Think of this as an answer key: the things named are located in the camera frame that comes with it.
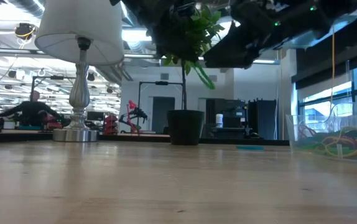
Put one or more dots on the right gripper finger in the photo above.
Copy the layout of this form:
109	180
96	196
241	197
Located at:
231	56

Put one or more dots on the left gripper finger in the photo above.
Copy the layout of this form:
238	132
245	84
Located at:
178	48

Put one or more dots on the green potted plant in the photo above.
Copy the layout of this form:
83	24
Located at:
184	127

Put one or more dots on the small black robot arm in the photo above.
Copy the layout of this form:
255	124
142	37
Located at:
136	113

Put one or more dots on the blue rubber band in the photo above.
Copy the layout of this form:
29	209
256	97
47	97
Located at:
250	148

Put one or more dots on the clear plastic bin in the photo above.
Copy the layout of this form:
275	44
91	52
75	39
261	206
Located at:
296	137

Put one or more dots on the black computer workstation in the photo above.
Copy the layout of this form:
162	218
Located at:
228	109

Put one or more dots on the white plastic canister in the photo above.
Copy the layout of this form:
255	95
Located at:
219	120

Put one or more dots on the black cabinet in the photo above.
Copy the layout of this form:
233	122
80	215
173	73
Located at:
262	119

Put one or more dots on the pink articulated lamp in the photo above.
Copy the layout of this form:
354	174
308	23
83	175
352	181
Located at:
132	105

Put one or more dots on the black spot lamp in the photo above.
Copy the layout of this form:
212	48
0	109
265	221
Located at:
90	76
12	73

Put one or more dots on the red cart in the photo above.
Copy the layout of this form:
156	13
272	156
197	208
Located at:
110	124

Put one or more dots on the small black monitor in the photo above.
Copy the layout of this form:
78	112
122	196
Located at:
95	115

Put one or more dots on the white shade table lamp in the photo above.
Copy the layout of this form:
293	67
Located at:
79	93

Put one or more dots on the person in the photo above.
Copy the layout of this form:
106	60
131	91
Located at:
32	109

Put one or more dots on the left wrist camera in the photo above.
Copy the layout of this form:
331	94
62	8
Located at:
184	9

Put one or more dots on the black metal gantry frame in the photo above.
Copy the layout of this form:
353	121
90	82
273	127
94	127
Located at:
57	77
161	83

